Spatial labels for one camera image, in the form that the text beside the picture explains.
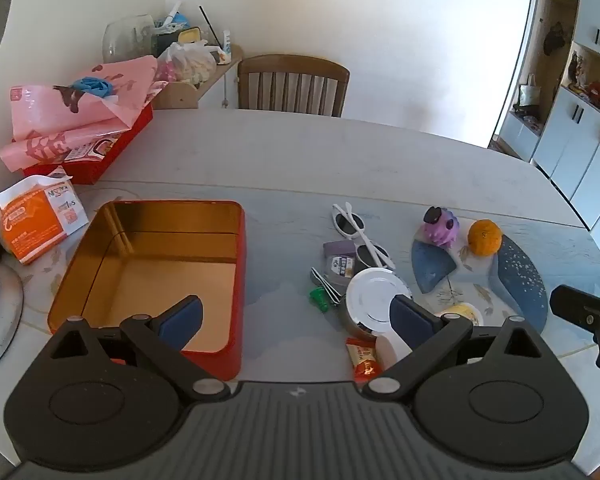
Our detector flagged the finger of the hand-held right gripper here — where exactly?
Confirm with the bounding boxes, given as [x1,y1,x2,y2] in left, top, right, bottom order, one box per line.
[549,284,600,335]

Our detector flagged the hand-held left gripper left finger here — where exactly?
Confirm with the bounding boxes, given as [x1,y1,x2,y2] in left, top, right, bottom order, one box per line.
[45,296,229,404]

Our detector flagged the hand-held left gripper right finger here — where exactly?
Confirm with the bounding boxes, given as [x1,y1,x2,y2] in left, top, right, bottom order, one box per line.
[362,295,551,404]

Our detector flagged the red tin box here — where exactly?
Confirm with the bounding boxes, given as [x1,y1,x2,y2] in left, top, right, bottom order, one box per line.
[46,200,246,382]

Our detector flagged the red snack packet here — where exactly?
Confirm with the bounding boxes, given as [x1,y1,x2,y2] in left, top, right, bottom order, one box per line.
[345,337,382,381]

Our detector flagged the white sunglasses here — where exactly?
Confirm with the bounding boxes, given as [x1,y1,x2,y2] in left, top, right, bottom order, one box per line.
[332,202,397,270]

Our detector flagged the purple plush toy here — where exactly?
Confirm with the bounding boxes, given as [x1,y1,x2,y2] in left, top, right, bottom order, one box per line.
[422,206,462,250]

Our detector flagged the round metal tin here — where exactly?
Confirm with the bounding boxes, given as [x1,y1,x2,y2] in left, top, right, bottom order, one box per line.
[338,267,414,339]

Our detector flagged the yellow round cup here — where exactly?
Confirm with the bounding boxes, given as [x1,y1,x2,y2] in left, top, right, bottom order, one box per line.
[436,302,484,329]

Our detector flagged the blue white plate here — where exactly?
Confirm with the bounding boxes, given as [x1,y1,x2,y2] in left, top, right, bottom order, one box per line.
[410,232,549,335]

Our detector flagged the small grey packet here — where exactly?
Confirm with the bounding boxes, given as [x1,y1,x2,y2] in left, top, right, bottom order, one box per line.
[322,240,357,281]

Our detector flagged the green plastic toy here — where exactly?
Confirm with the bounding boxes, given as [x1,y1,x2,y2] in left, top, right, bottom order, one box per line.
[308,285,331,314]

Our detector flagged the grey metal clips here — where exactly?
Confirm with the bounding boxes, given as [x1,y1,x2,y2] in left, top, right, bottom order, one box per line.
[309,266,344,305]

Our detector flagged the orange tangerine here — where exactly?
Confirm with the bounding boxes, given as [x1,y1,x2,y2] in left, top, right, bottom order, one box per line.
[467,219,504,256]

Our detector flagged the orange and white tissue pack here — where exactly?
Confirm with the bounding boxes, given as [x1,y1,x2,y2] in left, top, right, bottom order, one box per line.
[0,171,89,266]

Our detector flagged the grey desk lamp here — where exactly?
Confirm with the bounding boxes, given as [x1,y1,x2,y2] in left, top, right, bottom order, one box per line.
[0,0,25,375]

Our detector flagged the red gift box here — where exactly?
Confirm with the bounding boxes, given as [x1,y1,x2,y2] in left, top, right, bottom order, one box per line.
[22,104,155,186]

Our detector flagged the cloth tote bag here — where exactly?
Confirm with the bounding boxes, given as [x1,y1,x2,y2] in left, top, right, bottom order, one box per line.
[518,73,542,107]

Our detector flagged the wooden side cabinet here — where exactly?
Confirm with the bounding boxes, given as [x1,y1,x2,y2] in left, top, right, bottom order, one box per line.
[151,44,244,110]

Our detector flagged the dark figurine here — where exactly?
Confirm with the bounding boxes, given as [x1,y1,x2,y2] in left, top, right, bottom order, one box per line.
[543,21,567,56]

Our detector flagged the blue cloth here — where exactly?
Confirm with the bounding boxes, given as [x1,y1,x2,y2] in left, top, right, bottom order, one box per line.
[72,75,117,98]

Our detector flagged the white plastic bag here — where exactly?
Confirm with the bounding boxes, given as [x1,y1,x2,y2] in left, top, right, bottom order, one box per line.
[157,40,217,86]

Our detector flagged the wooden chair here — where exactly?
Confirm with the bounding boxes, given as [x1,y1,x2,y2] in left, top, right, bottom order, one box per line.
[236,53,351,119]

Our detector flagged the glass jar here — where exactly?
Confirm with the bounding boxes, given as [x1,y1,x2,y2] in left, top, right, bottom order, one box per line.
[102,14,156,64]

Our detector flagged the thin black stick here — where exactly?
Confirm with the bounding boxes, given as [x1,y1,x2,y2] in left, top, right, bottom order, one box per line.
[198,5,221,46]

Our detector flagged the white wall cabinet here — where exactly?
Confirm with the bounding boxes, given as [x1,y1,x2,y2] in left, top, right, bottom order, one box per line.
[487,0,600,234]

